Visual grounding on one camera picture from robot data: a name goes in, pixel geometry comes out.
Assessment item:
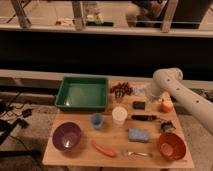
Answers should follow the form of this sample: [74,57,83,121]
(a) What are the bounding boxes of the black eraser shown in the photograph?
[132,101,145,110]

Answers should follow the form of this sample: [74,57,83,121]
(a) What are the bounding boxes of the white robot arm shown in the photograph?
[145,68,213,134]

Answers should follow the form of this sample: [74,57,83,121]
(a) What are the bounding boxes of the white paper cup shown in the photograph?
[112,106,128,126]

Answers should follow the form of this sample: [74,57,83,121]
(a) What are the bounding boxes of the small blue cup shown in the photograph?
[90,113,104,129]

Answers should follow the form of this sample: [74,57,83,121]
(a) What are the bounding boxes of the green plastic tray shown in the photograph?
[55,77,108,112]

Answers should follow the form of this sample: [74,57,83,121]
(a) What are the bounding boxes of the clear plastic bag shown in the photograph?
[133,85,146,97]

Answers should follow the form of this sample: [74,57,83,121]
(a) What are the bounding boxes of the blue sponge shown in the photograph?
[128,128,149,142]

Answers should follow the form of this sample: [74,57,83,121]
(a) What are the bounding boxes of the orange fruit toy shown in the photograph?
[160,100,173,113]

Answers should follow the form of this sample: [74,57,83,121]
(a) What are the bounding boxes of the purple bowl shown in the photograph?
[52,122,82,152]

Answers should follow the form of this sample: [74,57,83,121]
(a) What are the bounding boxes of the orange carrot toy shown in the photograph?
[92,143,116,157]

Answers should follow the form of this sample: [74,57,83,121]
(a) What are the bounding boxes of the silver fork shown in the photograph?
[122,150,152,157]

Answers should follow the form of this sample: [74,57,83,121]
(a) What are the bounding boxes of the red-brown bowl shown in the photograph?
[157,132,186,161]

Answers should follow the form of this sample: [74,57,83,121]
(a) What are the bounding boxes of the black cables on floor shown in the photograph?
[0,92,34,144]

